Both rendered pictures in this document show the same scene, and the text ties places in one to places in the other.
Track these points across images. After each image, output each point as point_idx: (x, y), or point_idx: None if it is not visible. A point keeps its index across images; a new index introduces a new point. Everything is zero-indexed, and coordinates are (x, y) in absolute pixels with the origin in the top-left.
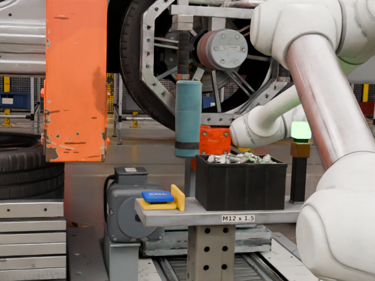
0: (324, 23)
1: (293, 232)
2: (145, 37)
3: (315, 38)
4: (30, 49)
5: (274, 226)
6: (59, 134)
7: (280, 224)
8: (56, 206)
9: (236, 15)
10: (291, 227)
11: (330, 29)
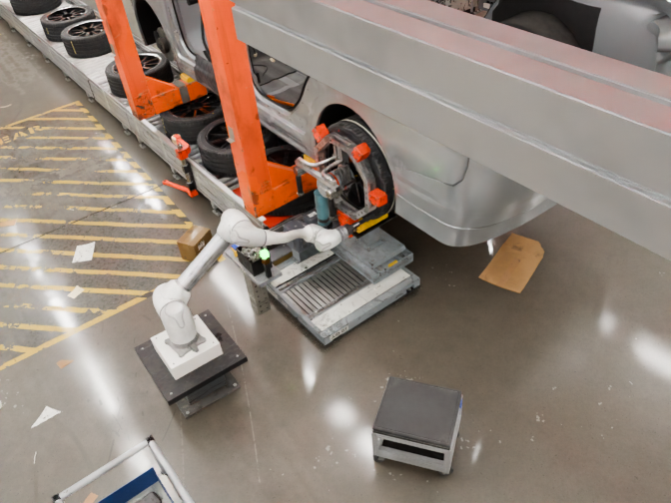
0: (222, 232)
1: (463, 281)
2: (316, 159)
3: (216, 236)
4: (295, 139)
5: (467, 270)
6: (245, 202)
7: (474, 271)
8: (260, 222)
9: (315, 177)
10: (473, 277)
11: (223, 235)
